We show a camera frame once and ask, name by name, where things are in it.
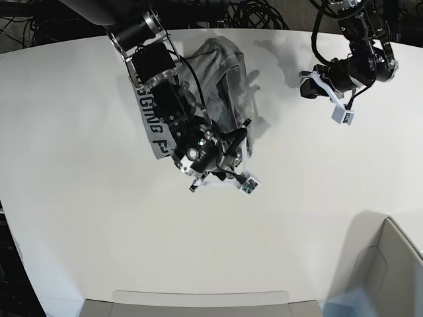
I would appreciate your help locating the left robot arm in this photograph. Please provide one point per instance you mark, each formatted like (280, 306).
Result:
(371, 57)

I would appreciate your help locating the grey plastic bin front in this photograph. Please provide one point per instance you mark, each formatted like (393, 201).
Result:
(134, 303)

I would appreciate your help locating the grey T-shirt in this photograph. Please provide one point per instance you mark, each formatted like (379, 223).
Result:
(220, 68)

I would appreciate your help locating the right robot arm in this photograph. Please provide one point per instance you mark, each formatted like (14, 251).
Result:
(196, 110)

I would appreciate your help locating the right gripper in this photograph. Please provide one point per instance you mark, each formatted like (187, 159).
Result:
(202, 149)

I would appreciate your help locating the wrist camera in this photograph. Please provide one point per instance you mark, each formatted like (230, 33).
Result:
(343, 116)
(249, 185)

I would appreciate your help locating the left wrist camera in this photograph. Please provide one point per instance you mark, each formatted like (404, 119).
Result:
(343, 116)

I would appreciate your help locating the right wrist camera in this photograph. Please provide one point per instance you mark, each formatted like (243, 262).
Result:
(249, 185)

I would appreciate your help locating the grey plastic bin right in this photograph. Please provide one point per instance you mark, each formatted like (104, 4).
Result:
(386, 279)

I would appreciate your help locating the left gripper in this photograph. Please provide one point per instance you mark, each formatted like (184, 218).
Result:
(331, 81)

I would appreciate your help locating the grey plastic bin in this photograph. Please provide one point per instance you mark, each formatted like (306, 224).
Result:
(386, 279)
(134, 303)

